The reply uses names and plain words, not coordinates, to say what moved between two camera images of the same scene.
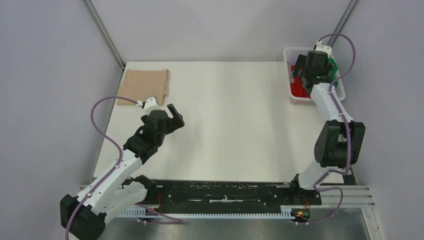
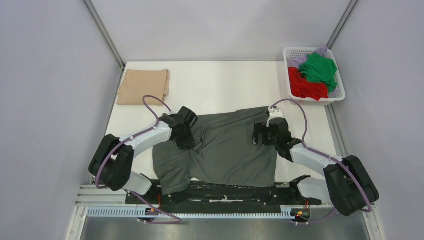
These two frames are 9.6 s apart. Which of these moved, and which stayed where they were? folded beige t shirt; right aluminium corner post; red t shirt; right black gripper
Moved: right black gripper
Stayed: right aluminium corner post; red t shirt; folded beige t shirt
